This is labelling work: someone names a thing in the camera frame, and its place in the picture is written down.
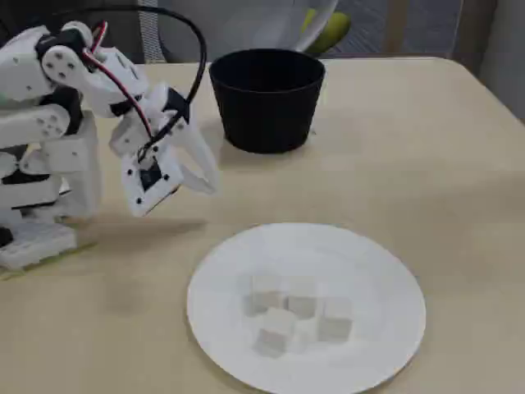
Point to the wooden partition frame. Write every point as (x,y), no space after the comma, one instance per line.
(395,24)

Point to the black pot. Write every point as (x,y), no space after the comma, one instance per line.
(266,111)

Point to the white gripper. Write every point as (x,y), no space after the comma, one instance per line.
(196,144)

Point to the white cube block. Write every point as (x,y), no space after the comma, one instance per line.
(274,334)
(262,297)
(335,322)
(301,301)

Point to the white office chair green cushion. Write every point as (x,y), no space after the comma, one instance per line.
(254,24)

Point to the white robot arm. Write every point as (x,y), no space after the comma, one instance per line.
(61,94)

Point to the green tape under base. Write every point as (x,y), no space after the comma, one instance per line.
(84,247)

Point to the white perforated base plate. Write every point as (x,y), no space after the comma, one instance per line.
(37,242)

